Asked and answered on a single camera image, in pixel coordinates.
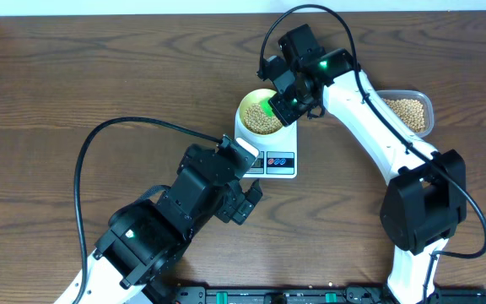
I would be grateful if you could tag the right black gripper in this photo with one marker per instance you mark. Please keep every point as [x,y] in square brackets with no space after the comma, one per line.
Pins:
[285,116]

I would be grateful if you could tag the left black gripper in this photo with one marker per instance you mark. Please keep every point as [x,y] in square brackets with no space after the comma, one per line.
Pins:
[233,199]

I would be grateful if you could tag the green plastic measuring scoop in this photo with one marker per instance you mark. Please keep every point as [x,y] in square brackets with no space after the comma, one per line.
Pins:
[267,109]

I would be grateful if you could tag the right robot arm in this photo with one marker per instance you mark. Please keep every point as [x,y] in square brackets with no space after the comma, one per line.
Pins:
[424,200]

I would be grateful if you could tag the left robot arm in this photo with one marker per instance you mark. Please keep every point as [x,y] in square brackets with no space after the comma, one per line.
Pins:
[149,236]

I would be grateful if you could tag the white digital kitchen scale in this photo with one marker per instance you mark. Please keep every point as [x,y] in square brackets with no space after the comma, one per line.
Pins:
[277,152]

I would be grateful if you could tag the yellow bowl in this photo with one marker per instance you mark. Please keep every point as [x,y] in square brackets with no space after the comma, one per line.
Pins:
[253,97]

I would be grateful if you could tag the soybeans in yellow bowl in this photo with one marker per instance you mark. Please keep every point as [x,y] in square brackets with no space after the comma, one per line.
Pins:
[259,121]

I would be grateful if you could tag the clear container of soybeans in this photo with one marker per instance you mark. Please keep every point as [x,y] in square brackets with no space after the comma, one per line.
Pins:
[412,107]

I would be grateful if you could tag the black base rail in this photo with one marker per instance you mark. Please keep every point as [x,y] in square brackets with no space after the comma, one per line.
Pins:
[160,292]

